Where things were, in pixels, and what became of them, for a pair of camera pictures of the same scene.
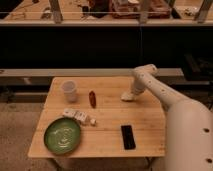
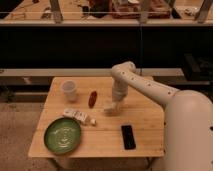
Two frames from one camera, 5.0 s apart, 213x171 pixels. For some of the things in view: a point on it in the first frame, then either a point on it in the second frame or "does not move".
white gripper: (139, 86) to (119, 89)
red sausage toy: (92, 97) does not move
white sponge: (127, 96) to (110, 107)
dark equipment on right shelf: (197, 68) does not move
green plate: (62, 135) does not move
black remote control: (128, 137) does not move
